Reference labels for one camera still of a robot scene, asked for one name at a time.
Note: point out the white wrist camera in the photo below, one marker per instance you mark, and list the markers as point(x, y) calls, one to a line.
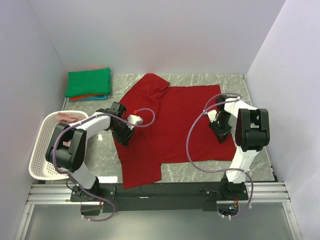
point(212, 115)
point(134, 120)

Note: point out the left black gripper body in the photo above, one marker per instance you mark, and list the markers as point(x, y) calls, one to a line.
point(122, 131)

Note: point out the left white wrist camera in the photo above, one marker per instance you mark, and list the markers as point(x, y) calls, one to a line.
point(134, 120)

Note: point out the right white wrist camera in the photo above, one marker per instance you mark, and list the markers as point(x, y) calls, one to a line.
point(212, 115)

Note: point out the pink t shirt in basket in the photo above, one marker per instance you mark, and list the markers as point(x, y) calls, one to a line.
point(66, 118)

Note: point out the teal folded t shirt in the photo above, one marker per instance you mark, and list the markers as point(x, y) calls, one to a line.
point(94, 97)

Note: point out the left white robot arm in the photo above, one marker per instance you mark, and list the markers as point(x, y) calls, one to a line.
point(68, 145)

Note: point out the white plastic laundry basket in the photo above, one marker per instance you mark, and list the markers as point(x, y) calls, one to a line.
point(38, 167)

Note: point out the orange folded t shirt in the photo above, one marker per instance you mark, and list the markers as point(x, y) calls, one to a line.
point(76, 98)

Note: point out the aluminium rail frame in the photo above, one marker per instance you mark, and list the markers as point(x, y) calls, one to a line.
point(265, 192)

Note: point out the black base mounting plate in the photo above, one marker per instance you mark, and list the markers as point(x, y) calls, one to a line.
point(113, 197)

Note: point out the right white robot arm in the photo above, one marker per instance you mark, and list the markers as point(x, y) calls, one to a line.
point(252, 134)

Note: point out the green folded t shirt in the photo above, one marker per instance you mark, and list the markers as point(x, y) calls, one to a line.
point(89, 82)

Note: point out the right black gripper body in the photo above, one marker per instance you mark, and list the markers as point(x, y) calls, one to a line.
point(221, 125)

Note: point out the red t shirt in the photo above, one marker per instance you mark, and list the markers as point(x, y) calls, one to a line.
point(164, 141)

